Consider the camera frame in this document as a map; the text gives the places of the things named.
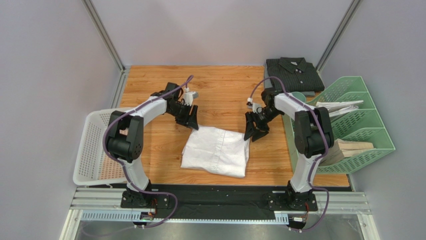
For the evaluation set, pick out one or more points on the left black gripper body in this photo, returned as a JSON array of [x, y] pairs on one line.
[[182, 110]]

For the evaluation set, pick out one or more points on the white plastic basket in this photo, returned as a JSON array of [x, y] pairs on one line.
[[93, 166]]

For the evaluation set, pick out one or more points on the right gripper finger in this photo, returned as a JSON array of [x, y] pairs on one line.
[[250, 130], [259, 133]]

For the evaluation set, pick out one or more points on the folded grey shirt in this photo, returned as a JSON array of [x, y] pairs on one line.
[[268, 84]]

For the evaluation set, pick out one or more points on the folded dark striped shirt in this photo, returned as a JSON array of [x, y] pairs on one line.
[[296, 73]]

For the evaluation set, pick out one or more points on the green cup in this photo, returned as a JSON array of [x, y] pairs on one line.
[[300, 96]]

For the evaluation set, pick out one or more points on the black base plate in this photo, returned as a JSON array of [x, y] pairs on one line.
[[209, 202]]

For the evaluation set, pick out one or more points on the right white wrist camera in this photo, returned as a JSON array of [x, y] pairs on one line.
[[254, 107]]

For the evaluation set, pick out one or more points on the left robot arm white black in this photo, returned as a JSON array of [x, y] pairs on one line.
[[123, 140]]

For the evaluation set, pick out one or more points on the white long sleeve shirt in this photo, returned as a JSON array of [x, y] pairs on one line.
[[217, 151]]

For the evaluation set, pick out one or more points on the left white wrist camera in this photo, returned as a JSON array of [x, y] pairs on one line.
[[188, 97]]

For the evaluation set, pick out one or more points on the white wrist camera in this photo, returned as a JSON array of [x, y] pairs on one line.
[[188, 97], [254, 107]]

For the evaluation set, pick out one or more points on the aluminium frame rail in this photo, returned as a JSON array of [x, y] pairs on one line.
[[98, 23]]

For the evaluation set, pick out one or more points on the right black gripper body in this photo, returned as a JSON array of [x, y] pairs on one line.
[[256, 121]]

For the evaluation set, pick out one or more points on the green file organizer rack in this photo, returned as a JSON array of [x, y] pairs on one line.
[[362, 125]]

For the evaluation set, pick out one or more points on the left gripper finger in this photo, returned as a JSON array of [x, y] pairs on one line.
[[193, 120], [184, 121]]

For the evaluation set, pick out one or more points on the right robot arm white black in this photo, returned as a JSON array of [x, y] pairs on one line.
[[313, 134]]

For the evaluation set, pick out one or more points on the brown paper stack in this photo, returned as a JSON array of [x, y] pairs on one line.
[[345, 149]]

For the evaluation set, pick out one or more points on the stack of white papers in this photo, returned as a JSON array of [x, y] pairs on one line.
[[337, 109]]

